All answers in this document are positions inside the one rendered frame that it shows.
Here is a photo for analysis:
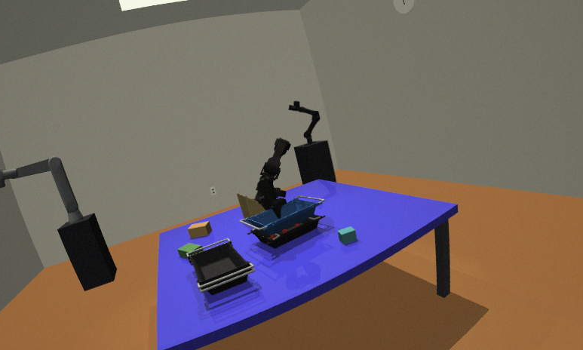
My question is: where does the teal block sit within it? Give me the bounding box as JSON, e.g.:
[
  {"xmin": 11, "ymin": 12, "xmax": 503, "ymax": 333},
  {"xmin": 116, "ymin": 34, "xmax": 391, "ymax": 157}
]
[{"xmin": 337, "ymin": 226, "xmax": 357, "ymax": 245}]

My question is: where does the green block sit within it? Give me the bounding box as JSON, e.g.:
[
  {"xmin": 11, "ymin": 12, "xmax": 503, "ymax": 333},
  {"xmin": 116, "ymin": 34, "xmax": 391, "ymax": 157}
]
[{"xmin": 177, "ymin": 243, "xmax": 204, "ymax": 258}]

